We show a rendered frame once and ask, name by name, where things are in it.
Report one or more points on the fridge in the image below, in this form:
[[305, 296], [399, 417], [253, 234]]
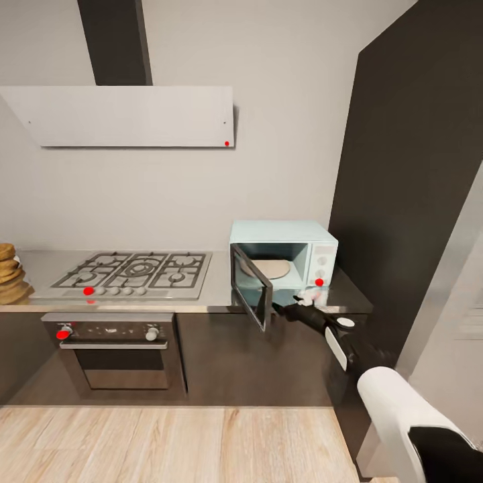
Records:
[[408, 215]]

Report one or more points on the burner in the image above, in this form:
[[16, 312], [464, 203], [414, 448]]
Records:
[[131, 275]]

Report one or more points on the popcorn bag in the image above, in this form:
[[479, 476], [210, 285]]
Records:
[[10, 266]]

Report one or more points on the range hood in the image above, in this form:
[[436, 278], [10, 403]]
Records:
[[124, 109]]

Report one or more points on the microwave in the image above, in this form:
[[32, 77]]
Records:
[[264, 254]]

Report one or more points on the oven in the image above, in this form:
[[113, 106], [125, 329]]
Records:
[[120, 355]]

